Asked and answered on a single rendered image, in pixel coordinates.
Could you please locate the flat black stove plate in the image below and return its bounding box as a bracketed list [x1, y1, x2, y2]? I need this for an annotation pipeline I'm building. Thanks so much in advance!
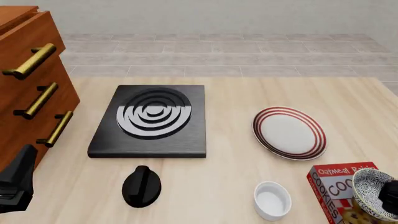
[87, 84, 208, 159]

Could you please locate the white plate with red rings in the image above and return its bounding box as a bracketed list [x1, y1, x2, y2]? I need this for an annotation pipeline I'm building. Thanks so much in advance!
[251, 106, 328, 162]

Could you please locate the round black stove knob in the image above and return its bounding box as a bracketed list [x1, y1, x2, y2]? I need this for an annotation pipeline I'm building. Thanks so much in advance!
[121, 165, 162, 208]

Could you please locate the largest wooden drawer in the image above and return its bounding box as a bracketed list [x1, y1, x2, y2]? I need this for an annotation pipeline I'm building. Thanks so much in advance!
[0, 10, 67, 88]

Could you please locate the long brass drawer handle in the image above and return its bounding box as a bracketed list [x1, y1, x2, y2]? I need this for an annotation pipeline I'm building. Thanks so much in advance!
[2, 43, 57, 81]

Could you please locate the red cookies box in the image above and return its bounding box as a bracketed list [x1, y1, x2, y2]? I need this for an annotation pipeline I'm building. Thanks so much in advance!
[307, 161, 398, 224]

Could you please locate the medium brass drawer handle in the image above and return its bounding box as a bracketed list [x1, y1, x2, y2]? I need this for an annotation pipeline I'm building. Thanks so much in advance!
[13, 82, 59, 120]

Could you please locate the wooden cabinet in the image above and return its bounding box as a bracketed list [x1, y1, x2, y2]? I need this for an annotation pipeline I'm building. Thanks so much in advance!
[0, 6, 81, 172]

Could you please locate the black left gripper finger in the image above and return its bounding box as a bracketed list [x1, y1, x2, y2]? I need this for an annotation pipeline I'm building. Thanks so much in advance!
[0, 144, 39, 185]

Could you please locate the small white ramekin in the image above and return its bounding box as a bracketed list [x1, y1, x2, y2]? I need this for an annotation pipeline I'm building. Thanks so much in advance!
[253, 180, 292, 222]

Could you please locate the black patterned bowl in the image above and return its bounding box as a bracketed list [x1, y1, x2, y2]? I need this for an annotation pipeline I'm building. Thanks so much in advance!
[352, 168, 398, 222]

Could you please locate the short brass drawer handle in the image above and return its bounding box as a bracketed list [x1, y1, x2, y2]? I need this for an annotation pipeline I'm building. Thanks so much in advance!
[35, 110, 74, 148]

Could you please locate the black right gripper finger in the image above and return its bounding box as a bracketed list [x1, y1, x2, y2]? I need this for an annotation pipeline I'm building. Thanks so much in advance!
[377, 179, 398, 211]

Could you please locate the medium wooden drawer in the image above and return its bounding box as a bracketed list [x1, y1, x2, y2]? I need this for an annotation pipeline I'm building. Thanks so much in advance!
[0, 50, 75, 135]

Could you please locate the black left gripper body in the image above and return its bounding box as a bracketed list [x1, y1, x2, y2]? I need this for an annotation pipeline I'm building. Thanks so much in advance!
[0, 179, 34, 212]

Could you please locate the smallest wooden drawer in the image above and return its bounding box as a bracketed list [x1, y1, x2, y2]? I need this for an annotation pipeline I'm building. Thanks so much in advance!
[0, 78, 81, 172]

